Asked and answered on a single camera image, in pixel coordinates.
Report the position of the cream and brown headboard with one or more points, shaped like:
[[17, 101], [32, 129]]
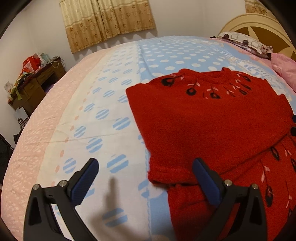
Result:
[[264, 29]]

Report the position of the red knitted embroidered sweater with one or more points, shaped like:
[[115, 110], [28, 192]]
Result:
[[236, 123]]

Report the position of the beige patterned left curtain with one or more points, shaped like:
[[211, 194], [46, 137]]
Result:
[[90, 22]]

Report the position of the white patterned pillow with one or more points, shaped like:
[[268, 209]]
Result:
[[247, 43]]

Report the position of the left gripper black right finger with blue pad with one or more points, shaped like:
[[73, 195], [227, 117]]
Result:
[[250, 221]]

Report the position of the beige patterned right curtain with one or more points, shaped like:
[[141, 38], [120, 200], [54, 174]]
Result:
[[255, 6]]

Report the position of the blue polka dot bedsheet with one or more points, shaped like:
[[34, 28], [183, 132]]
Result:
[[86, 115]]

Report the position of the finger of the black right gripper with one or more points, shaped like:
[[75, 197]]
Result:
[[293, 129]]

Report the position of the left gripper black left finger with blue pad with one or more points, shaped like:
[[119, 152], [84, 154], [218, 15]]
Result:
[[40, 221]]

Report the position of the red gift bag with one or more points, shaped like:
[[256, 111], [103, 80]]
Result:
[[31, 64]]

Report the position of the dark wooden desk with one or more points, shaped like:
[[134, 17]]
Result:
[[33, 87]]

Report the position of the beige patterned curtain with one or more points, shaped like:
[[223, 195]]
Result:
[[90, 22], [255, 6]]

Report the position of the pink pillow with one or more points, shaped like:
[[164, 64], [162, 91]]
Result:
[[284, 67]]

